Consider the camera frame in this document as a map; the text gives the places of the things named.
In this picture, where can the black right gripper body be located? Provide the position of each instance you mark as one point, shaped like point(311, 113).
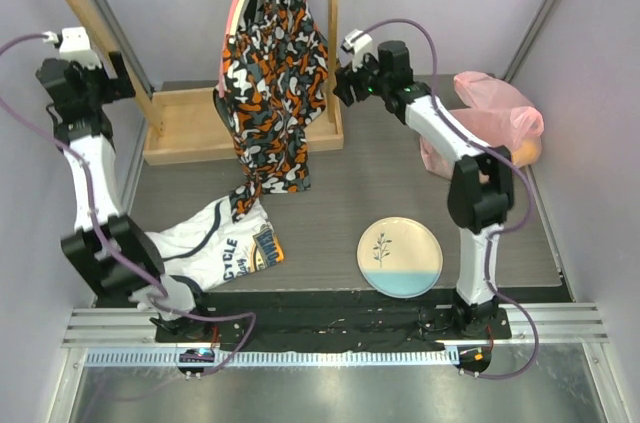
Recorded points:
point(347, 85)

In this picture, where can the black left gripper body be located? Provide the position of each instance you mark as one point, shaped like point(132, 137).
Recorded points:
point(101, 89)

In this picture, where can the wooden clothes rack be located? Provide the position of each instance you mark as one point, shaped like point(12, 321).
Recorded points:
point(184, 126)

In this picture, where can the pink plastic bag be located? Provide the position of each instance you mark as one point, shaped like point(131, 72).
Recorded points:
point(495, 111)

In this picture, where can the orange fake fruit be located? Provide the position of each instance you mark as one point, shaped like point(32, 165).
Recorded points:
point(527, 153)

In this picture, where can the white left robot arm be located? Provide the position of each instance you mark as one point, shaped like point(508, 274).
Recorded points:
point(107, 248)

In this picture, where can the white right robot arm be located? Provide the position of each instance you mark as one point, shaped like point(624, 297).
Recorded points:
point(481, 191)

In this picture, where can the camouflage patterned shorts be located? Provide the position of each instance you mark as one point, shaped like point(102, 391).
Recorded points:
point(272, 77)

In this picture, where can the cream and blue plate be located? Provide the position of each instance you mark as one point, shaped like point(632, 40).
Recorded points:
point(399, 257)

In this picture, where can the white printed t-shirt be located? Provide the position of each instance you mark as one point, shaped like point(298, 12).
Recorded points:
point(210, 248)

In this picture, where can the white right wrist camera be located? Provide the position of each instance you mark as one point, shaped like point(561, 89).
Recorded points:
point(357, 44)

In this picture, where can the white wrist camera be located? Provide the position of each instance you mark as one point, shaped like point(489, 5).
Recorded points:
point(357, 44)
point(73, 45)

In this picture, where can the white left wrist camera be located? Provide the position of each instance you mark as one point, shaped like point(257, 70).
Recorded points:
point(73, 45)

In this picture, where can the slotted cable duct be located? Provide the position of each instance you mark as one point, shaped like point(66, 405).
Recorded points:
point(201, 357)

